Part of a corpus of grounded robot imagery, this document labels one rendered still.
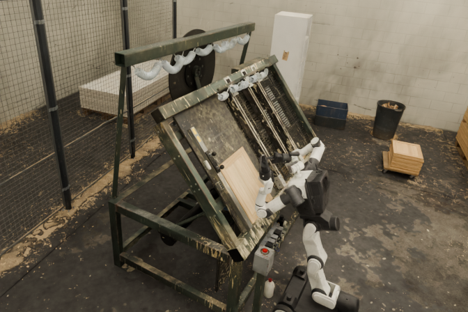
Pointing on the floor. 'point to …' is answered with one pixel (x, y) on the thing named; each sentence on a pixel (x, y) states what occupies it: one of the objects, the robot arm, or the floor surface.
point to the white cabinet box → (291, 47)
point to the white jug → (269, 288)
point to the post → (258, 292)
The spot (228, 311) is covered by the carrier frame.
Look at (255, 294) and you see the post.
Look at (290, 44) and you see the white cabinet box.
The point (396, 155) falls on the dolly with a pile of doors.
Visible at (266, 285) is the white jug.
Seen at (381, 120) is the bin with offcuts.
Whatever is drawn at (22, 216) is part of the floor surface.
